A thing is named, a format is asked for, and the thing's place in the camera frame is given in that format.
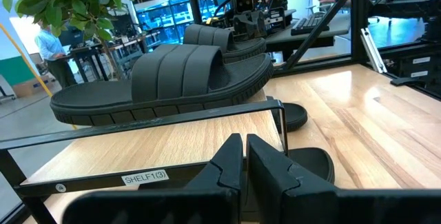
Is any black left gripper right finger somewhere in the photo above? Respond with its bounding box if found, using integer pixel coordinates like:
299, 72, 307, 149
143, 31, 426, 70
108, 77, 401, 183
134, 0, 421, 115
246, 134, 441, 224

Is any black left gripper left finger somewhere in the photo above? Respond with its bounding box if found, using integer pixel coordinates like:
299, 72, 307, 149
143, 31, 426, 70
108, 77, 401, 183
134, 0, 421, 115
63, 133, 244, 224

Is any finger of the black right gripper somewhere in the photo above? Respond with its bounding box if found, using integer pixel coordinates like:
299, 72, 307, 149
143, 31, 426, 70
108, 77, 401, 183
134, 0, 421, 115
237, 17, 249, 41
249, 17, 266, 41

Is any black slide sandal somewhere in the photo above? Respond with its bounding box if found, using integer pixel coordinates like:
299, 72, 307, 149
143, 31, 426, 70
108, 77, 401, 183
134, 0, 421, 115
49, 43, 275, 128
267, 95, 309, 133
181, 23, 268, 63
287, 147, 336, 185

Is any black keyboard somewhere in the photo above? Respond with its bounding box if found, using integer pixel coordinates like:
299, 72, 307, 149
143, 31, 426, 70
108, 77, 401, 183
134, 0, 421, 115
290, 11, 331, 37

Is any grey desk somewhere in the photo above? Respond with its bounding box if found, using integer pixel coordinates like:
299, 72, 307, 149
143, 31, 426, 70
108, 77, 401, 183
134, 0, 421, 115
265, 8, 353, 63

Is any black equipment stand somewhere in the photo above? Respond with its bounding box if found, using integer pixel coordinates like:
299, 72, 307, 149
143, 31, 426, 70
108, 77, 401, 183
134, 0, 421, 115
367, 0, 441, 45

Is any green potted plant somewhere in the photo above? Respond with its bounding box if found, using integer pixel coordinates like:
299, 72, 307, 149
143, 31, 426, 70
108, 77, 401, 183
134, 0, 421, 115
0, 0, 136, 80

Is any cardboard box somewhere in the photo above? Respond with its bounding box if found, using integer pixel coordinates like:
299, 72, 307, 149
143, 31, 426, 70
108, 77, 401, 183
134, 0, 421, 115
12, 75, 52, 98

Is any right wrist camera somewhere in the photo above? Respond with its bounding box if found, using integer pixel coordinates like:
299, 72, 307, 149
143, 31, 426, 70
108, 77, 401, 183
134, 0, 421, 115
232, 0, 256, 15

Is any wooden shelf with black frame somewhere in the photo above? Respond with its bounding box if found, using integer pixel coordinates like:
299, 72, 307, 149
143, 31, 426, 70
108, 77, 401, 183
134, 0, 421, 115
0, 89, 290, 224

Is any silver metal bracket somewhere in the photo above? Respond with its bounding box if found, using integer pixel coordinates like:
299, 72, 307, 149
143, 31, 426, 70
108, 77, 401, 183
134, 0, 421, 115
360, 27, 387, 74

